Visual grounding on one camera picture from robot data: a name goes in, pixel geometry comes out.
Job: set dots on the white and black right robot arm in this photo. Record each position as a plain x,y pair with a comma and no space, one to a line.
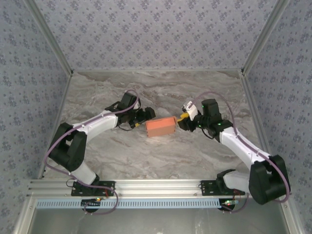
243,146

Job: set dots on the small left controller board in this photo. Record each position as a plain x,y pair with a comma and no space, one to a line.
90,202

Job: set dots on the long aluminium mounting rail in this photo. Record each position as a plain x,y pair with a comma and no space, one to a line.
158,186

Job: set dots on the small controller board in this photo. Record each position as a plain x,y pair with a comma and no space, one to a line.
225,206
90,202

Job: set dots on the grey metal sheet shelf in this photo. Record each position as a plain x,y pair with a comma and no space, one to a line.
158,221

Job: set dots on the aluminium frame post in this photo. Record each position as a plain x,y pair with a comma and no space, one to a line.
50,36
264,36

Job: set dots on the thin aluminium table end rail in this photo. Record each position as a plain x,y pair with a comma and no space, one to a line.
156,70

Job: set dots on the small right controller board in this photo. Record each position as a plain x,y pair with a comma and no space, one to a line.
225,206

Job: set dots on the aluminium table side rail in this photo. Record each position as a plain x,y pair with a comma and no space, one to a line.
61,107
251,97

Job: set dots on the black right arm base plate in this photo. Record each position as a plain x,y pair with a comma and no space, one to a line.
207,187

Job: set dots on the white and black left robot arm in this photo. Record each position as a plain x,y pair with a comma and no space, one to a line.
100,123

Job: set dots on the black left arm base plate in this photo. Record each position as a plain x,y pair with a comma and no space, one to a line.
107,184

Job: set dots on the pink paper box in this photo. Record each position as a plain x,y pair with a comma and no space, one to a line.
161,126

